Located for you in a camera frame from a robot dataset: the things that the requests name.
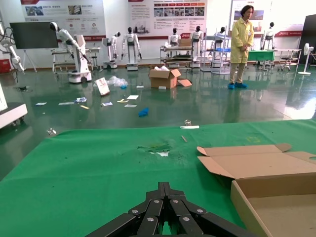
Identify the open brown cardboard box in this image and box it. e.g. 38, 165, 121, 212
197, 143, 316, 237

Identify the flat cardboard piece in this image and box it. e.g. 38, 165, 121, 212
176, 78, 193, 87

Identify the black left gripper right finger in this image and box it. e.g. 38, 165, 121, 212
164, 182, 257, 237

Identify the white and red carton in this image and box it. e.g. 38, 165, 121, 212
94, 77, 111, 96

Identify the white standing fan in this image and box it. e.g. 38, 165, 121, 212
297, 43, 315, 76

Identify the tall black panel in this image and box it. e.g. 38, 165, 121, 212
298, 14, 316, 58

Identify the wide wall poster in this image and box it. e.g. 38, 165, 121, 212
20, 0, 107, 38

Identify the white metal rack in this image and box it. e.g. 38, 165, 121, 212
199, 32, 233, 76

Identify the large open cardboard carton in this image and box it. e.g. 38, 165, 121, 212
148, 65, 183, 90

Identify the black display screen on stand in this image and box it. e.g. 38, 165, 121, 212
9, 21, 59, 73

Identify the person in yellow coat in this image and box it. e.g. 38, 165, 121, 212
229, 4, 255, 91

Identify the white work table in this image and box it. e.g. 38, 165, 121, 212
273, 48, 303, 72

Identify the metal shelf cart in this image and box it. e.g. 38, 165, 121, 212
159, 45, 195, 73

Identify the black stool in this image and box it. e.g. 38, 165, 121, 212
278, 57, 292, 72

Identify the clear plastic bag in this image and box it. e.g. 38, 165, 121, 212
106, 75, 129, 89

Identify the white humanoid robot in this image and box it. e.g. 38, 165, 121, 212
102, 31, 122, 70
261, 22, 277, 51
213, 26, 227, 50
167, 27, 181, 48
121, 26, 143, 72
189, 25, 205, 69

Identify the red cabinet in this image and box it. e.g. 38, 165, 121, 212
0, 59, 12, 74

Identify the white humanoid on wheeled base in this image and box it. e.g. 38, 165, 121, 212
49, 21, 93, 84

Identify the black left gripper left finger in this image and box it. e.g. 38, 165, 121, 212
85, 182, 166, 237

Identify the white workbench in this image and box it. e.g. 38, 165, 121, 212
50, 46, 101, 74

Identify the table with green cover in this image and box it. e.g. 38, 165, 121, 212
247, 50, 276, 62

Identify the wall poster with photo row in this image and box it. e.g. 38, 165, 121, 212
127, 0, 208, 38

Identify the white machine base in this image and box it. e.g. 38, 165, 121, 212
0, 81, 28, 129

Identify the narrow wall poster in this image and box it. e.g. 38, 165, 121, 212
231, 0, 265, 33

